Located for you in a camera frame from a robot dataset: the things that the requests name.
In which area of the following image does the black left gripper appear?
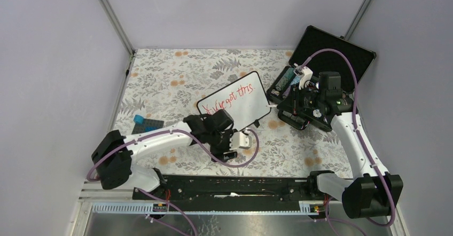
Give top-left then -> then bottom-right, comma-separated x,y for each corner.
208,129 -> 238,162

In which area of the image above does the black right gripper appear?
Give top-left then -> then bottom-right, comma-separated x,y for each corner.
277,83 -> 325,114

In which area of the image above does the small white whiteboard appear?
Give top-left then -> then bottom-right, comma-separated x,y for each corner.
197,71 -> 271,130

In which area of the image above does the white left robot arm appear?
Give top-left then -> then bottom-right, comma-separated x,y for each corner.
87,110 -> 240,199

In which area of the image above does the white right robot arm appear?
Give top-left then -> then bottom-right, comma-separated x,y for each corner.
277,68 -> 403,226

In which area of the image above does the teal poker chip stack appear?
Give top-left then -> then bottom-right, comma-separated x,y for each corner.
275,67 -> 294,91

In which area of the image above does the black poker chip case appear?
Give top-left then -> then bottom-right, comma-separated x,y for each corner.
266,25 -> 377,132

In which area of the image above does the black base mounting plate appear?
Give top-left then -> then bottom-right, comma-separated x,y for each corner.
150,175 -> 329,213

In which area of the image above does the floral patterned table mat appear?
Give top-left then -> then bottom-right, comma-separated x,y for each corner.
114,49 -> 352,178

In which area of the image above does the grey lego baseplate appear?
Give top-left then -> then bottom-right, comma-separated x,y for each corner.
131,119 -> 164,135

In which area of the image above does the light blue lego brick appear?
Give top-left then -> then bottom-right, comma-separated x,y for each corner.
133,115 -> 145,124

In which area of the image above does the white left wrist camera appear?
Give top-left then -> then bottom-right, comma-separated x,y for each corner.
229,132 -> 252,150

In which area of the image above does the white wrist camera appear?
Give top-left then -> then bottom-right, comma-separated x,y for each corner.
229,132 -> 252,150
294,66 -> 313,90

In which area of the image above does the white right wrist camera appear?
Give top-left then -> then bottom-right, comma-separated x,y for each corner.
294,66 -> 313,90

